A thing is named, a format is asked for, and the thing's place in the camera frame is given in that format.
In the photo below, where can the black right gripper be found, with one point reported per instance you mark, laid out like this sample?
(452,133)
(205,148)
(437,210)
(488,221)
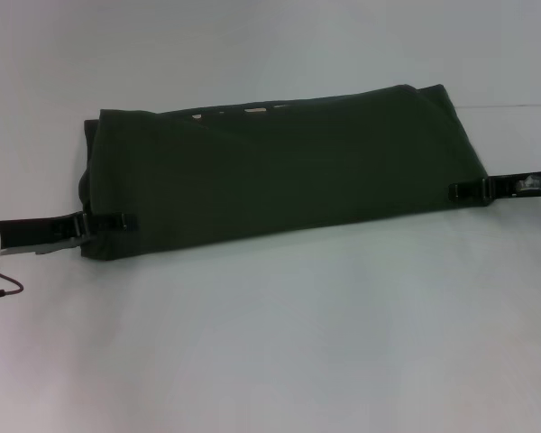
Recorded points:
(518,187)

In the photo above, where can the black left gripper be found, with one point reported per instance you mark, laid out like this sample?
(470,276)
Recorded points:
(36,232)

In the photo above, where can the dark green shirt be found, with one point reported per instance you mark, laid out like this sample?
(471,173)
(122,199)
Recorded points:
(275,171)

